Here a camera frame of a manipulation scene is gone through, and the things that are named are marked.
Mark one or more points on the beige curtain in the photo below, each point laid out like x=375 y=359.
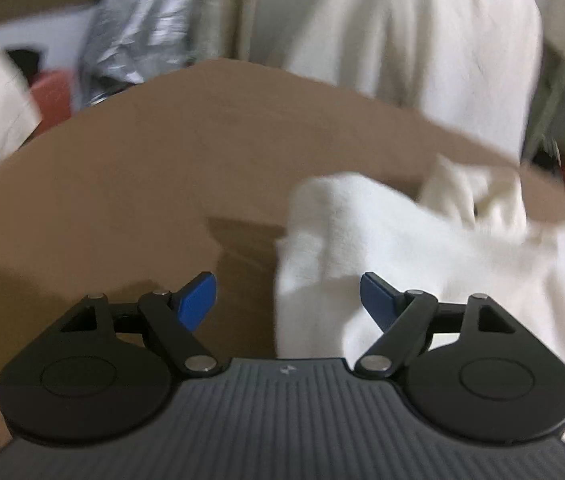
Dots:
x=227 y=5

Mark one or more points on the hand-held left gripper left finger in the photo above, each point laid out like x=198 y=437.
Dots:
x=197 y=301

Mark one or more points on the cream draped blanket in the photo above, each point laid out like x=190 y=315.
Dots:
x=412 y=35

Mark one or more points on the white sweater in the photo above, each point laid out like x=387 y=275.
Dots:
x=412 y=260

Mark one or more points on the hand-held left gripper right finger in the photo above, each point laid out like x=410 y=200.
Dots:
x=377 y=296

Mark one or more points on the silver crinkled plastic cover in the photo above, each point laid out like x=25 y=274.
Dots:
x=132 y=25

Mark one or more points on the red suitcase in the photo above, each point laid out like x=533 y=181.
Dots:
x=52 y=95

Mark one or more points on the black garment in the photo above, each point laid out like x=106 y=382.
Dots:
x=22 y=55

